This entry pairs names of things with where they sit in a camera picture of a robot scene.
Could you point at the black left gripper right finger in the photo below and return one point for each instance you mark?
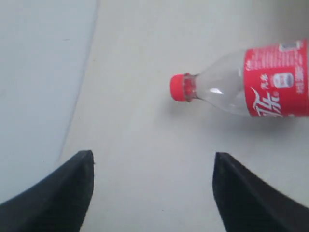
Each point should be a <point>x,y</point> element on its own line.
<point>246,203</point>

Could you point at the clear red-label cola bottle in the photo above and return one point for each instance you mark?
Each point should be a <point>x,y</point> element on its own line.
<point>272,81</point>

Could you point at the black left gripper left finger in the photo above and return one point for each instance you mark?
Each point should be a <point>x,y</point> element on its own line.
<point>58,203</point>

